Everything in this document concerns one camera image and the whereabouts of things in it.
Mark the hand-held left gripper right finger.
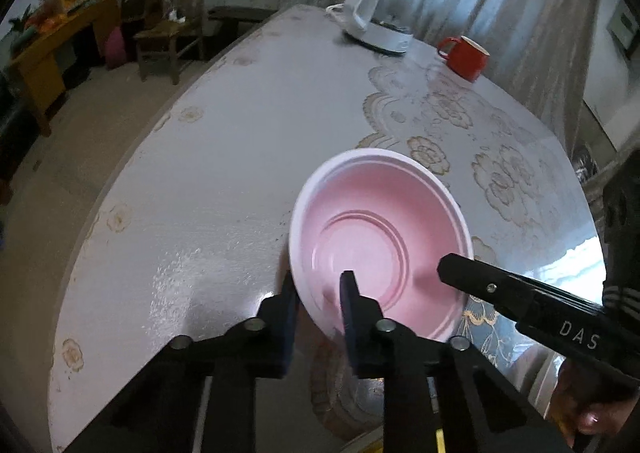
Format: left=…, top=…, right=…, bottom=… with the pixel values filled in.
left=339, top=270, right=576, bottom=453

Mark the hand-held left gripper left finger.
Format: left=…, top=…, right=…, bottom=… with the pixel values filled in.
left=62, top=270, right=301, bottom=453

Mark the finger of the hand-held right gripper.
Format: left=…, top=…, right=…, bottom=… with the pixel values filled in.
left=437, top=253, right=606, bottom=325

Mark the red plastic bowl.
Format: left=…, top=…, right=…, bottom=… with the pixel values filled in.
left=289, top=149, right=475, bottom=343

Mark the person's right hand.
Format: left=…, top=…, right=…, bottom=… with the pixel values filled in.
left=551, top=360, right=640, bottom=438

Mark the floral lace tablecloth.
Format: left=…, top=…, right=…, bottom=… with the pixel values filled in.
left=47, top=5, right=601, bottom=453

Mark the red mug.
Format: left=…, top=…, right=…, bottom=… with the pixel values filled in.
left=437, top=36, right=490, bottom=82

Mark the white electric kettle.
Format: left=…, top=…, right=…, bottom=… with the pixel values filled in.
left=326, top=0, right=432, bottom=56

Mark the dark wooden bench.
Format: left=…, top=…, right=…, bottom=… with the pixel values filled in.
left=207, top=7, right=277, bottom=50

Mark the carved wooden chair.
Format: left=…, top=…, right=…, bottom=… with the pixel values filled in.
left=134, top=0, right=212, bottom=84

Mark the pink bag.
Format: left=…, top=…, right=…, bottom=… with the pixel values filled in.
left=104, top=28, right=127, bottom=70

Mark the wooden desk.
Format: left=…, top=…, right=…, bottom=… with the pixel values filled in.
left=10, top=0, right=122, bottom=136

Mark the green potted plant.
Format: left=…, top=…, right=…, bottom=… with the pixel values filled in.
left=9, top=7, right=37, bottom=32

